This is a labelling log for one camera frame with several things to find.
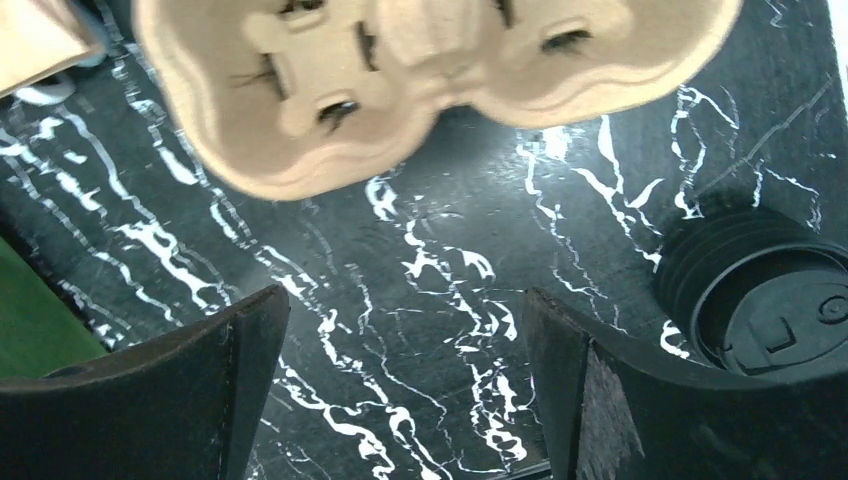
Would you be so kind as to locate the brown kraft paper bag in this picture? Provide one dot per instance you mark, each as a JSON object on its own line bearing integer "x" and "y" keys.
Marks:
{"x": 42, "y": 38}

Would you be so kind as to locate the green paper bag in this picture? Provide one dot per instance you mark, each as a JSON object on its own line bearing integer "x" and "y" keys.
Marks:
{"x": 39, "y": 333}

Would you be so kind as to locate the stack of pulp cup carriers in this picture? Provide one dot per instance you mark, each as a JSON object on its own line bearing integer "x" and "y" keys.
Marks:
{"x": 284, "y": 100}

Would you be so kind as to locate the stack of black cup lids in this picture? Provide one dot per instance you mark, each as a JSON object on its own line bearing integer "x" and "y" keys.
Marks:
{"x": 757, "y": 294}

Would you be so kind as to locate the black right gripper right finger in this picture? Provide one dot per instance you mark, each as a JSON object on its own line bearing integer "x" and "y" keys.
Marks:
{"x": 616, "y": 407}

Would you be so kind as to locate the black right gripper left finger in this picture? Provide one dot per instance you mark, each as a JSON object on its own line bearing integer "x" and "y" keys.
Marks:
{"x": 184, "y": 405}

